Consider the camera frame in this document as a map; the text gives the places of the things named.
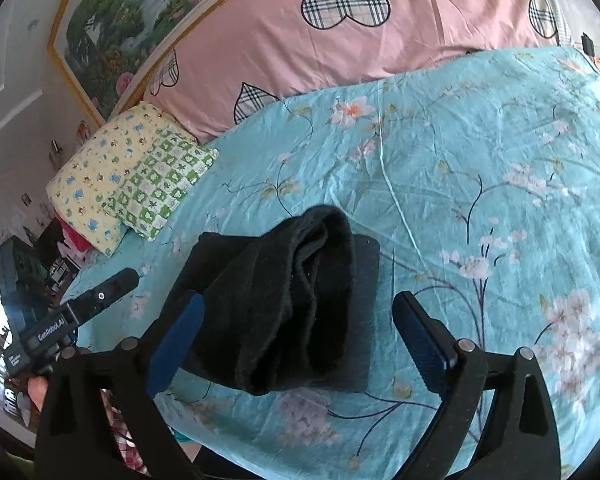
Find green white checkered pillow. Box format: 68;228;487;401
102;129;219;242

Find framed landscape painting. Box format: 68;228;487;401
47;0;226;125

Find yellow patterned pillow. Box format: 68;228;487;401
46;102;187;257

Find pink quilt with plaid hearts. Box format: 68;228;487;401
144;0;570;141

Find black charger on bed edge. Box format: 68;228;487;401
581;34;595;58

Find person's left hand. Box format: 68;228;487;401
27;376;48;412

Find black pants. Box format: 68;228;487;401
149;205;379;396

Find turquoise floral bed sheet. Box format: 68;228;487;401
70;47;600;479

